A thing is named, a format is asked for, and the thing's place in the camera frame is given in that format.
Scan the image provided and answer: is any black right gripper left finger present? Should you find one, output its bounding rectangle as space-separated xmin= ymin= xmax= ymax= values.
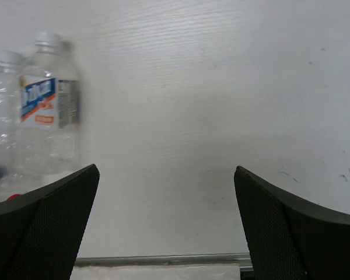
xmin=0 ymin=164 xmax=100 ymax=279

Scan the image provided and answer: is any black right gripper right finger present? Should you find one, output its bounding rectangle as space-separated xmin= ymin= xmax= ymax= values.
xmin=234 ymin=166 xmax=350 ymax=279

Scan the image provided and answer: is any clear bottle red cap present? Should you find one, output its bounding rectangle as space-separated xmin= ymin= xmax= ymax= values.
xmin=7 ymin=194 xmax=21 ymax=200

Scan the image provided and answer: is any clear bottle white cap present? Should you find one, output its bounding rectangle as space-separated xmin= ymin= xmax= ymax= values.
xmin=0 ymin=51 xmax=24 ymax=202

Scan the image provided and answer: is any clear bottle blue label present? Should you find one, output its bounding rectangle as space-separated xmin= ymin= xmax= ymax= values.
xmin=19 ymin=31 xmax=81 ymax=184

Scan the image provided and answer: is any aluminium table rail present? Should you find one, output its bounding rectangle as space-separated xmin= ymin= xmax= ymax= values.
xmin=75 ymin=253 xmax=252 ymax=268

